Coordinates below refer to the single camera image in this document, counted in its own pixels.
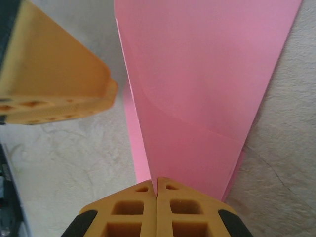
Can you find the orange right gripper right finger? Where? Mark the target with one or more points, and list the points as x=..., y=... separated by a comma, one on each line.
x=187, y=222

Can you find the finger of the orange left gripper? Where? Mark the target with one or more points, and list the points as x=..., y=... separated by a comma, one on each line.
x=61, y=61

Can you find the pink paper sheet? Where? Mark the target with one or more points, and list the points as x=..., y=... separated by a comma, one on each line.
x=197, y=74

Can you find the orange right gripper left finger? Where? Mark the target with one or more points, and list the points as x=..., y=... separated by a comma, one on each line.
x=128, y=222

